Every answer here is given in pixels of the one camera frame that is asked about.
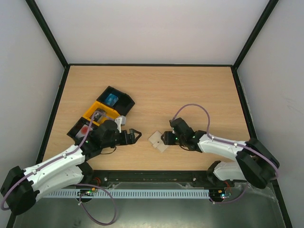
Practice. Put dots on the blue card in bin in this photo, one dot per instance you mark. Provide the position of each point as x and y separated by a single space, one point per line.
111 99

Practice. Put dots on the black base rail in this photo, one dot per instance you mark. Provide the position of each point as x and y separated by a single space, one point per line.
194 178

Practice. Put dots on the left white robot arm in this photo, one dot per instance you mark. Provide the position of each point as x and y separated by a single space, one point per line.
22 188

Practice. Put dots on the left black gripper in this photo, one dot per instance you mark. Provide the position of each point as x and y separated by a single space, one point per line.
132 131

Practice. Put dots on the yellow bin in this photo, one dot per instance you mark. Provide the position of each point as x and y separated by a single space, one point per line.
111 114

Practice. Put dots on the white slotted cable duct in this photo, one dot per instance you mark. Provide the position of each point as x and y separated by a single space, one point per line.
138 194

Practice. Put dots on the translucent plastic card holder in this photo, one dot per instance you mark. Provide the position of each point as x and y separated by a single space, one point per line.
157 143

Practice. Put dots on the black bin far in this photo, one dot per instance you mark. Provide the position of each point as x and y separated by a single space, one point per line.
124 104

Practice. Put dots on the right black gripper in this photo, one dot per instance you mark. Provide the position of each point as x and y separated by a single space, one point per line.
166 137

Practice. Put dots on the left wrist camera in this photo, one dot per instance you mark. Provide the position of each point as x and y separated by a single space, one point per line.
120 121

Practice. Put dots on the black bin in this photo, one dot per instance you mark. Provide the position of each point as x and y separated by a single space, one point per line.
124 104
72 132

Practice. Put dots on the black card in bin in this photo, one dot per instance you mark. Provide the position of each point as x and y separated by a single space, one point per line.
98 115

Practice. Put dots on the white red card in bin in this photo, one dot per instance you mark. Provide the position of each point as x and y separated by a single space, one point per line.
81 133

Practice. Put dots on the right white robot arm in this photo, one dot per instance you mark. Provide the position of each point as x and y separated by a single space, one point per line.
250 160

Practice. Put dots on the black bin near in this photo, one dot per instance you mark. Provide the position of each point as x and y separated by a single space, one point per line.
72 132

